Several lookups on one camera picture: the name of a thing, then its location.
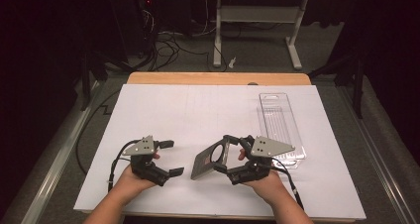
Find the wooden table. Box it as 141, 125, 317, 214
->
78, 71, 357, 224

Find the right hand-held gripper black cable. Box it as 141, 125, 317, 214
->
270, 158, 305, 212

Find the dark equipment with red light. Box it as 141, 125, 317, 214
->
112, 0, 160, 58

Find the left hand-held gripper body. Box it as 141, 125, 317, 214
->
122, 135, 170, 187

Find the hand-held gripper black cable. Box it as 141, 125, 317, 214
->
107, 139, 142, 193
270, 158, 305, 212

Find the clear plastic package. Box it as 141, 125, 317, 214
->
257, 92, 307, 169

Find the left hand-held gripper black cable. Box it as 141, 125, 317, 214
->
107, 139, 142, 193

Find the person's left hand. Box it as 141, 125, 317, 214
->
108, 153, 162, 203

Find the bundle of black floor cables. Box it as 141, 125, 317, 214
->
132, 5, 229, 73

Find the aluminium rail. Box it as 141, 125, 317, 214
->
20, 80, 102, 224
336, 84, 420, 224

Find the person's right hand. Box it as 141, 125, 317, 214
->
237, 148, 289, 206

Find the white paper sheet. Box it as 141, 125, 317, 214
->
72, 83, 367, 222

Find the long black floor cable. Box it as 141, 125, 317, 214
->
75, 88, 122, 176

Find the black stand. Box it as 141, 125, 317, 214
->
78, 50, 133, 112
308, 50, 366, 120

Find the white metal stand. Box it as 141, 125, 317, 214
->
212, 0, 310, 70

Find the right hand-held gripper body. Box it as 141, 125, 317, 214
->
227, 136, 296, 186

